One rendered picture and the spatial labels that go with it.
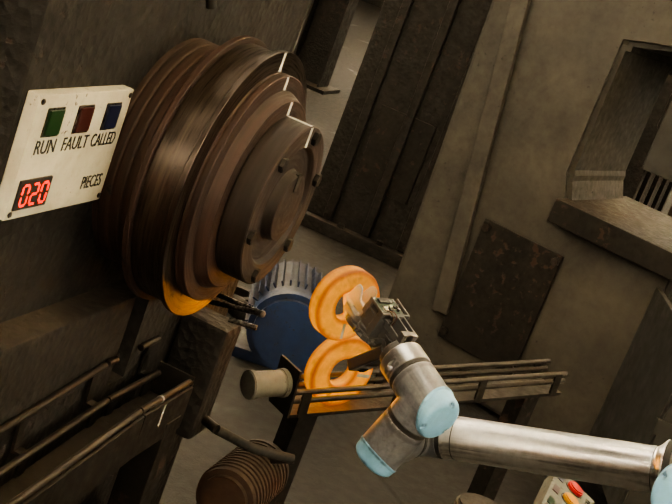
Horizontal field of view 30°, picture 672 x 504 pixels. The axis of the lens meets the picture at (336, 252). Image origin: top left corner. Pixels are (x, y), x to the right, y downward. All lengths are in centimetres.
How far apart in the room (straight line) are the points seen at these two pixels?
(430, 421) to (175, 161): 74
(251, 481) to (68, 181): 86
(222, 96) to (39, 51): 34
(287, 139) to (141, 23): 29
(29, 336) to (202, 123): 40
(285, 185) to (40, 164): 44
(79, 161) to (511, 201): 304
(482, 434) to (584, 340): 224
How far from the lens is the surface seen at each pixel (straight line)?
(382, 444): 234
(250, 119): 192
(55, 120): 171
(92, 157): 186
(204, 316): 236
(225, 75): 191
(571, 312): 463
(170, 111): 187
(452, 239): 477
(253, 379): 247
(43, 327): 191
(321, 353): 254
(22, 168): 170
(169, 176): 186
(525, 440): 238
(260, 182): 190
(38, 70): 168
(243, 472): 245
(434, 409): 228
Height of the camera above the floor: 161
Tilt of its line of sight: 15 degrees down
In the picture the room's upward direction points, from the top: 21 degrees clockwise
